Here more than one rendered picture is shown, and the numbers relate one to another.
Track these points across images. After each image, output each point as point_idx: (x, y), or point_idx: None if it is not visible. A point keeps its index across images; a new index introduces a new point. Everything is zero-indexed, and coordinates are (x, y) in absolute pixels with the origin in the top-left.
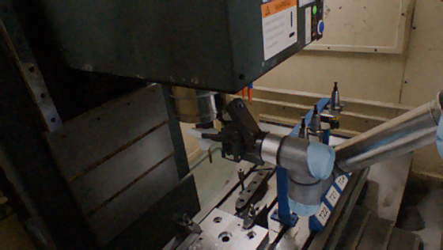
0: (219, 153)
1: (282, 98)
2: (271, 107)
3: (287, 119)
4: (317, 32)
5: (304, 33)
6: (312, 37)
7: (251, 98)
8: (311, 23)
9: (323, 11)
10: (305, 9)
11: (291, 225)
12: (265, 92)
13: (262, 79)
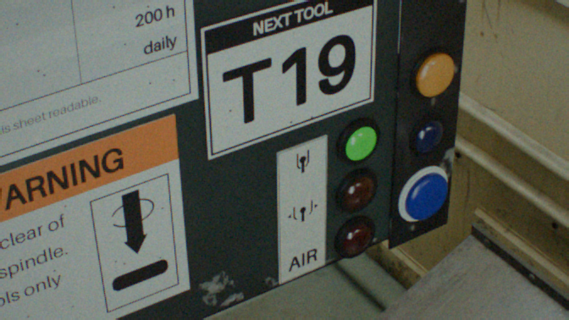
0: (324, 279)
1: (558, 191)
2: (518, 206)
3: (557, 267)
4: (395, 216)
5: (273, 245)
6: (341, 250)
7: (462, 145)
8: (336, 195)
9: (439, 137)
10: (277, 157)
11: None
12: (509, 143)
13: (508, 94)
